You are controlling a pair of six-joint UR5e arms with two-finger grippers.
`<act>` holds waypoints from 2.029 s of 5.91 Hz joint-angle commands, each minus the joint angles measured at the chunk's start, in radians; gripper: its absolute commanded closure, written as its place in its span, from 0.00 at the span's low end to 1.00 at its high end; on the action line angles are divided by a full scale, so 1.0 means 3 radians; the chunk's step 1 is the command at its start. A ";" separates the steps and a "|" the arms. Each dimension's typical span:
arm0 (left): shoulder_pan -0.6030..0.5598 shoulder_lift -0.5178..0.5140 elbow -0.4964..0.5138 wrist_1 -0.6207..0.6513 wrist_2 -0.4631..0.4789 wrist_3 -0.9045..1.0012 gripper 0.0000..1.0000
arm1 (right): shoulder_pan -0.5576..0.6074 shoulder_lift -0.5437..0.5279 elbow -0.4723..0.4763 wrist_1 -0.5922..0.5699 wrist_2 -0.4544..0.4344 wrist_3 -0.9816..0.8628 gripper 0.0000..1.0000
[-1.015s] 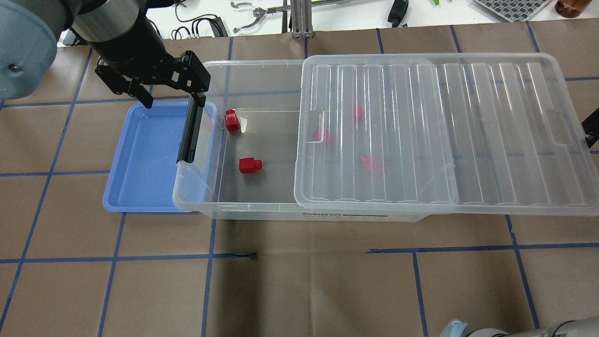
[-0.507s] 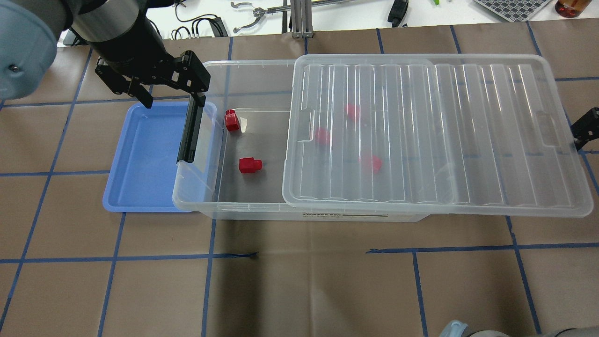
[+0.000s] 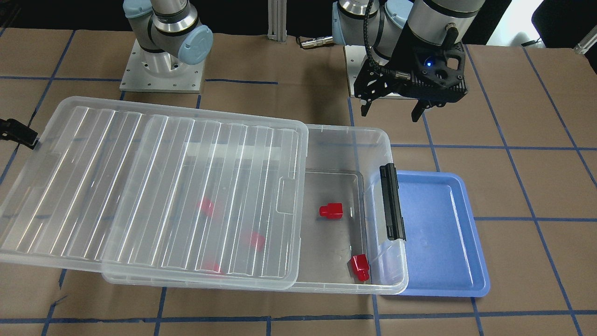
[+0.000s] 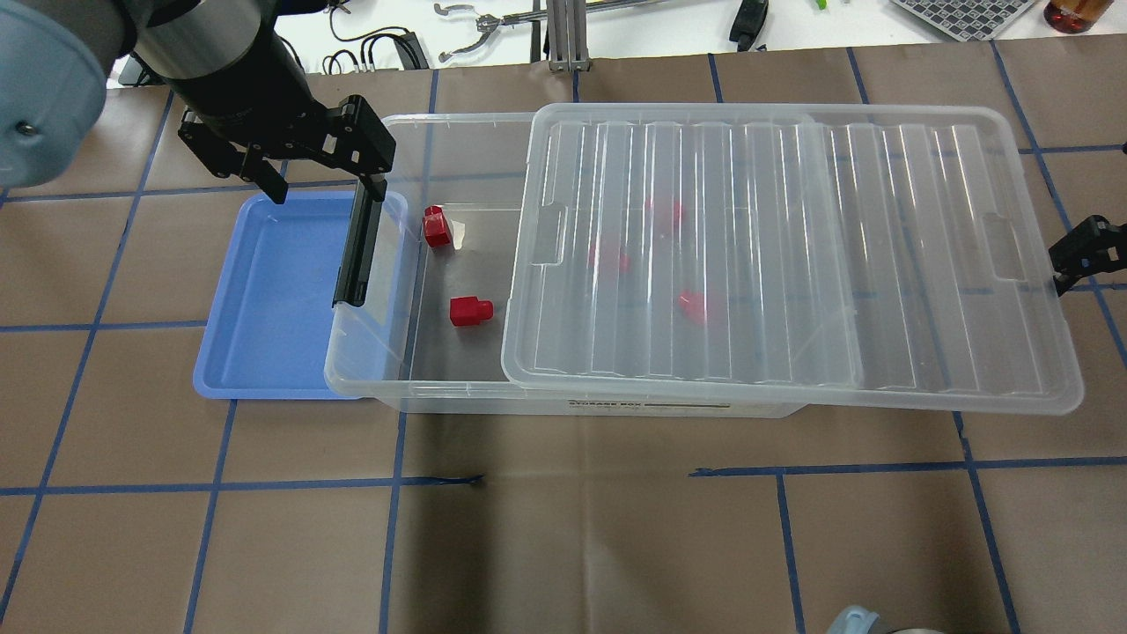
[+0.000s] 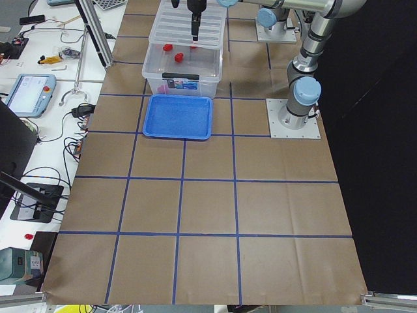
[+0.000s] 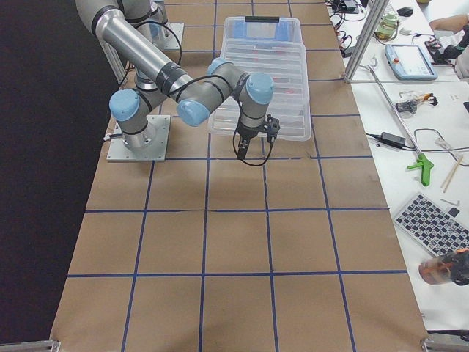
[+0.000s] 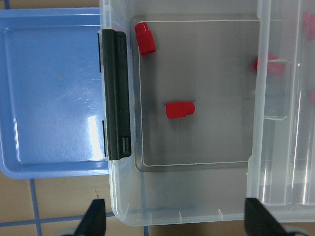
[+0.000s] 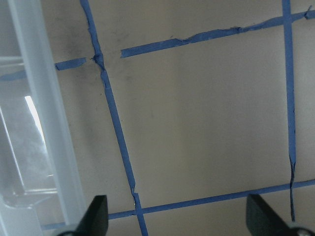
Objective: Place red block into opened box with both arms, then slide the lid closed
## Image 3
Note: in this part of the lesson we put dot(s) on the clear plastic box lid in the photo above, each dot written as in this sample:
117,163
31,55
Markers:
60,209

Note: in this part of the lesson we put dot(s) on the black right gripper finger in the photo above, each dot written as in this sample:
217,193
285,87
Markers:
15,131

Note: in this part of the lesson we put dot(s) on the clear plastic storage box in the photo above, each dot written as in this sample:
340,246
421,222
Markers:
345,210

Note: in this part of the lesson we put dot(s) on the black box latch handle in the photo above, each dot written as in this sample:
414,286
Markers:
391,203

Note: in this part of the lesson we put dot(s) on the aluminium frame post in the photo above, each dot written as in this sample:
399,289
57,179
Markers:
276,17

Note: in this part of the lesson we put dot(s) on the silver cable connector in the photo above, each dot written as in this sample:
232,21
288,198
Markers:
313,43

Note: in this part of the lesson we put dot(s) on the red block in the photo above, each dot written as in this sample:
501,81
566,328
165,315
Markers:
256,241
206,207
211,267
360,267
332,211

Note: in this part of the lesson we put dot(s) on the aluminium table corner bracket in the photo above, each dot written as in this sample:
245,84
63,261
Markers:
582,47

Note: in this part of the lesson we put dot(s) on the red block in box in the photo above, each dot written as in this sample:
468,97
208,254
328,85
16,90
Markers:
211,267
256,241
206,207
360,267

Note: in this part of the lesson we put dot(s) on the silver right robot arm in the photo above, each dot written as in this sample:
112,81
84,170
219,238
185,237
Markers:
52,49

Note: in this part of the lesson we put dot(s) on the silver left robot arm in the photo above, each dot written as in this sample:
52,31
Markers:
378,24

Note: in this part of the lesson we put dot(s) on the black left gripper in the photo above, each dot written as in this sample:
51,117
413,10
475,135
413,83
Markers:
404,56

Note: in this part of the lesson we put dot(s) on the blue plastic tray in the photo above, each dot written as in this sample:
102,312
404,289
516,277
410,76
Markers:
443,249

